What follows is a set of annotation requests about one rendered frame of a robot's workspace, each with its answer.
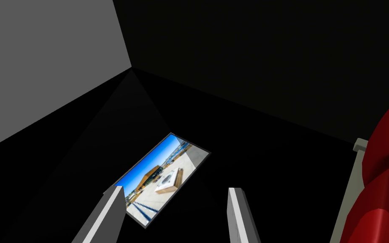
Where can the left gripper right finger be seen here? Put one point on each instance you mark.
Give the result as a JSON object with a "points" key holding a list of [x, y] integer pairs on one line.
{"points": [[241, 219]]}

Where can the window with outdoor view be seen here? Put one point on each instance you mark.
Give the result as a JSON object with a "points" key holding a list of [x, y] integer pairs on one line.
{"points": [[162, 172]]}

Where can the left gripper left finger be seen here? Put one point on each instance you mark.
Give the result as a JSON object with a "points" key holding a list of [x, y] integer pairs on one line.
{"points": [[105, 216]]}

